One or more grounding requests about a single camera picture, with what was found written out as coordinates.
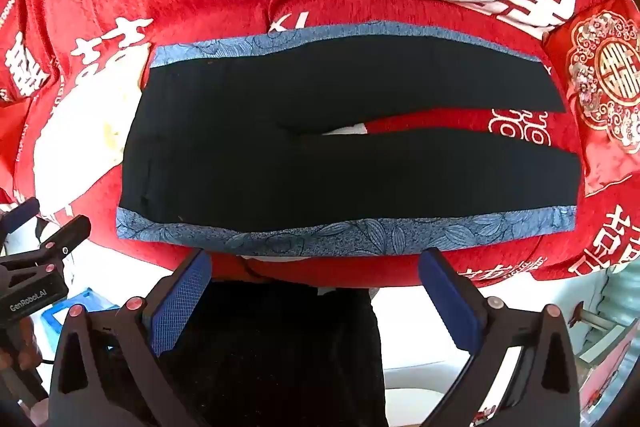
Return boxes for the person's black clothing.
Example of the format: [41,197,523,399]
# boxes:
[159,278,390,427]

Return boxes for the blue plastic stool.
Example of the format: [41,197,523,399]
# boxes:
[42,289,122,354]

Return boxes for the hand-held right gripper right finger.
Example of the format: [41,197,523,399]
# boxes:
[418,248,584,427]

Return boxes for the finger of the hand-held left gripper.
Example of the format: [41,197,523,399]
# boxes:
[0,199,41,238]
[29,215,92,264]

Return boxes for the red embroidered pillow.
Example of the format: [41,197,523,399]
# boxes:
[542,0,640,198]

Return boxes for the person's left hand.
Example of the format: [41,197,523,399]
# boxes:
[0,319,40,375]

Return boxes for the black pants with blue trim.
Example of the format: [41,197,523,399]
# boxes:
[116,21,581,257]

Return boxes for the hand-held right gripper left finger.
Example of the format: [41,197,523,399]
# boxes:
[49,249,214,427]

